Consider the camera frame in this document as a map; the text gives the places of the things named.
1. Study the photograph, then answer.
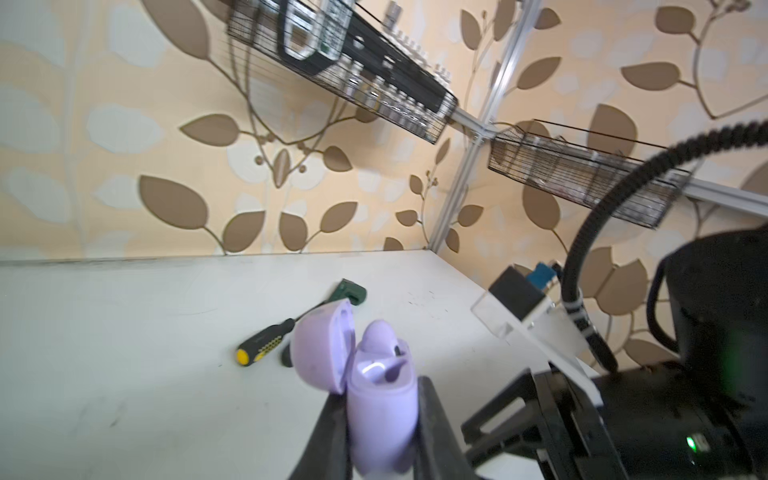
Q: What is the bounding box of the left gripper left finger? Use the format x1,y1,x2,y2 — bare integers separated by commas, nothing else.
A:
289,394,351,480

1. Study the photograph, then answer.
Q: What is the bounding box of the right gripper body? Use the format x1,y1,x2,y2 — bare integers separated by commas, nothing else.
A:
461,367,612,479

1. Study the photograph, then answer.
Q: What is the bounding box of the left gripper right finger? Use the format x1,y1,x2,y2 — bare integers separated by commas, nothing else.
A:
415,376,477,480

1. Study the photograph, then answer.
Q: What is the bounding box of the purple round charging case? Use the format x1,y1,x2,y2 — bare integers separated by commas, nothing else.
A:
291,299,419,476

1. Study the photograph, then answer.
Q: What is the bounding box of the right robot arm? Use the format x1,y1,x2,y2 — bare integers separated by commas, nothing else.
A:
461,121,767,479

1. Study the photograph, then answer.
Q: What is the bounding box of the black yellow screwdriver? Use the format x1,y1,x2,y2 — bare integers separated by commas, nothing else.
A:
235,302,325,367

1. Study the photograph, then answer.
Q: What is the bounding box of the green pipe wrench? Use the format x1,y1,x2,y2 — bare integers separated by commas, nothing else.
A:
280,279,367,368

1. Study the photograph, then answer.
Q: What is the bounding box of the black socket tool set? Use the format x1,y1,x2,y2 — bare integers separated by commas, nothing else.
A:
276,1,457,116

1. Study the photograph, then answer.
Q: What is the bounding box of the right wire basket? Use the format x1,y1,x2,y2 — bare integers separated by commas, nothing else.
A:
488,119,697,229

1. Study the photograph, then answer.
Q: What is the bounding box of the wire basket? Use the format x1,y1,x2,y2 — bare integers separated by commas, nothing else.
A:
488,119,697,229
227,1,458,144

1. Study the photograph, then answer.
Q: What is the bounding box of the back wire basket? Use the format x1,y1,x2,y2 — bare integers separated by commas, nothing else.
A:
227,1,458,144

